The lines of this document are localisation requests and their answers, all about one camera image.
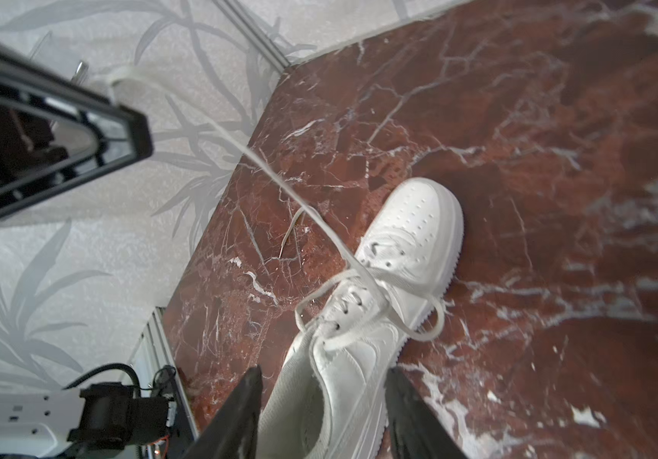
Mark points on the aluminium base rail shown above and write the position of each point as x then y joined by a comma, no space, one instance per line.
154,363

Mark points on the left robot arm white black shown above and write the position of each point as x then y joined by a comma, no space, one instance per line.
86,418

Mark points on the white sneaker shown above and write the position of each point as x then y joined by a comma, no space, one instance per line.
328,400

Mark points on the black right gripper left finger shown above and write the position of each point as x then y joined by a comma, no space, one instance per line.
233,432

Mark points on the aluminium frame corner post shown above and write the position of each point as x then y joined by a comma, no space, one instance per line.
243,21

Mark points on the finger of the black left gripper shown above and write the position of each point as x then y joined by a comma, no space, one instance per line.
56,135

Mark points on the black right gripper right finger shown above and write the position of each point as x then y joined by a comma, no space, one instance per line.
414,430

